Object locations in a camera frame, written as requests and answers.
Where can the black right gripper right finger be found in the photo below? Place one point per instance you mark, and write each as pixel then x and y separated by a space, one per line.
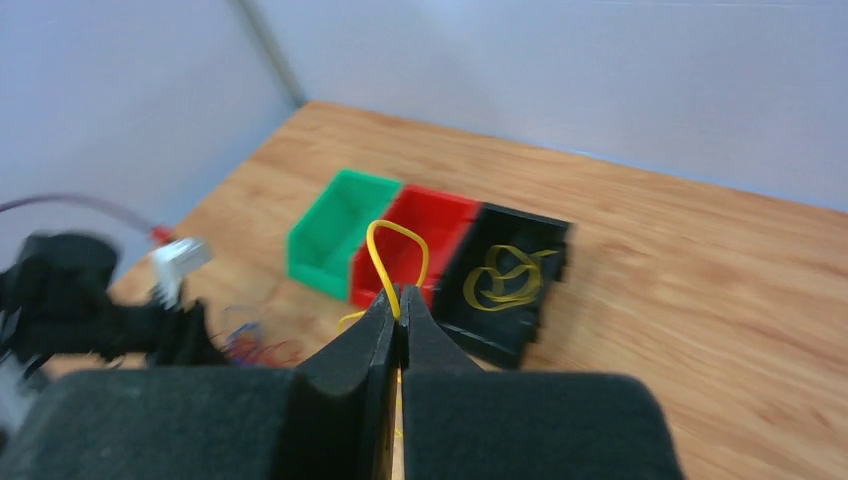
pixel 463 422

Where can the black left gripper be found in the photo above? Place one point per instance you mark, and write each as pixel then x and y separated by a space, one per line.
pixel 55 301

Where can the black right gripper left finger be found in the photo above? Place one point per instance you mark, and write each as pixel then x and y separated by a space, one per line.
pixel 329 417

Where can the black plastic bin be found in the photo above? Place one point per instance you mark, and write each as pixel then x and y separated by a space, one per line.
pixel 490 298

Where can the green plastic bin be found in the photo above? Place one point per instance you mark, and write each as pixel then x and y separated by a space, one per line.
pixel 321 246

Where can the red plastic bin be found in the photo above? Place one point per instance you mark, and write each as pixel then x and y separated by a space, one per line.
pixel 440 218

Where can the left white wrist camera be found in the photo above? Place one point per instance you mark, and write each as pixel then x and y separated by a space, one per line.
pixel 172 263

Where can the aluminium frame post left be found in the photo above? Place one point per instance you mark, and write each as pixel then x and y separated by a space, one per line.
pixel 257 22

